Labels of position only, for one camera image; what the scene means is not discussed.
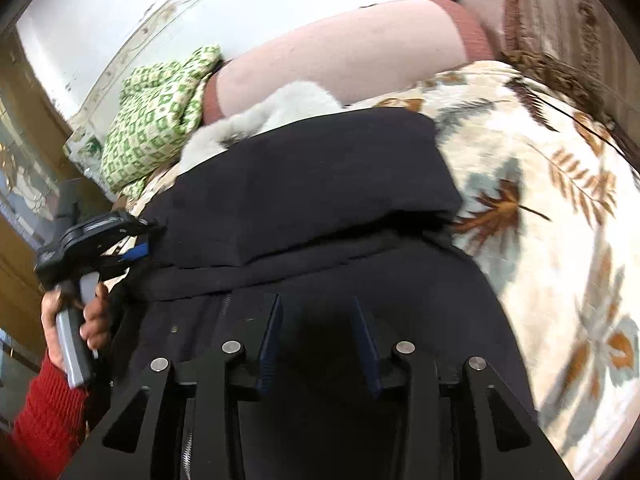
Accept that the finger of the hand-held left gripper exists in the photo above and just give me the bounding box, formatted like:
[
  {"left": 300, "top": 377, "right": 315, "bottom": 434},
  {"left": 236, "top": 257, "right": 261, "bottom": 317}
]
[
  {"left": 99, "top": 242, "right": 152, "bottom": 268},
  {"left": 120, "top": 219, "right": 167, "bottom": 239}
]

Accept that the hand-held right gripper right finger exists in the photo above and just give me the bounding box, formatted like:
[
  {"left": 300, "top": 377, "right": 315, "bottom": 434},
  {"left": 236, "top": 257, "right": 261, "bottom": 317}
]
[{"left": 350, "top": 296, "right": 576, "bottom": 480}]

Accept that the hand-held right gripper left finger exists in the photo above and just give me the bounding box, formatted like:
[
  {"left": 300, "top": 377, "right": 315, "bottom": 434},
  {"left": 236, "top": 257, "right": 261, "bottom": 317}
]
[{"left": 60, "top": 294, "right": 283, "bottom": 480}]

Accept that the black coat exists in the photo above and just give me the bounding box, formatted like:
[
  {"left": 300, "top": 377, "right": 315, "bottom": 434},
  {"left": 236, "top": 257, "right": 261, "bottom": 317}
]
[{"left": 100, "top": 107, "right": 538, "bottom": 480}]

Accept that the person's left forearm red sleeve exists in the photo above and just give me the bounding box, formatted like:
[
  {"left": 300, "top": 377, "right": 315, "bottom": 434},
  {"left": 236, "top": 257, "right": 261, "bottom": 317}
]
[{"left": 0, "top": 350, "right": 92, "bottom": 480}]

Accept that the person's left hand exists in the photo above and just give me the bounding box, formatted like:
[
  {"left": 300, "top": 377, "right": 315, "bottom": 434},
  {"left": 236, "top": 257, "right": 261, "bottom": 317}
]
[{"left": 40, "top": 282, "right": 112, "bottom": 372}]

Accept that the shiny plastic packaging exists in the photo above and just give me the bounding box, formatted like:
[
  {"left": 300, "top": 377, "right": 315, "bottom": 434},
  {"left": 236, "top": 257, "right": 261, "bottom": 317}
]
[{"left": 64, "top": 122, "right": 107, "bottom": 173}]

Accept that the patterned glass door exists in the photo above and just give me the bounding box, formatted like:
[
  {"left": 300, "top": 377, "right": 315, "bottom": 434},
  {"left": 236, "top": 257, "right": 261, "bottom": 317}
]
[{"left": 0, "top": 25, "right": 76, "bottom": 361}]

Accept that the green patterned cloth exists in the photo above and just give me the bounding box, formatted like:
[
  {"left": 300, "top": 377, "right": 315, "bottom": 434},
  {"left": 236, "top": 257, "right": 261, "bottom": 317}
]
[{"left": 100, "top": 45, "right": 223, "bottom": 201}]

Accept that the white fluffy cloth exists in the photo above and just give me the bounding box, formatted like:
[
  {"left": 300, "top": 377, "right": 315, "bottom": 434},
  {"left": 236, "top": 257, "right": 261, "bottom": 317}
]
[{"left": 177, "top": 80, "right": 346, "bottom": 176}]

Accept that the leaf print plush blanket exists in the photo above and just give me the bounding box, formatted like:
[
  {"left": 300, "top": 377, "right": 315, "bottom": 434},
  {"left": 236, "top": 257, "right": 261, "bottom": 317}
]
[{"left": 112, "top": 60, "right": 640, "bottom": 480}]

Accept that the pink sofa backrest cushion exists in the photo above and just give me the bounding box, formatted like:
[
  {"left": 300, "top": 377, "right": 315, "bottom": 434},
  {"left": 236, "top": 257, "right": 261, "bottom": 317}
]
[{"left": 202, "top": 0, "right": 496, "bottom": 123}]

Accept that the striped beige sofa cover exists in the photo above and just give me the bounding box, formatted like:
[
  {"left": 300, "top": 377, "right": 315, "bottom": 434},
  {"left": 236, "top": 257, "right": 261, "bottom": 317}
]
[{"left": 502, "top": 0, "right": 640, "bottom": 133}]

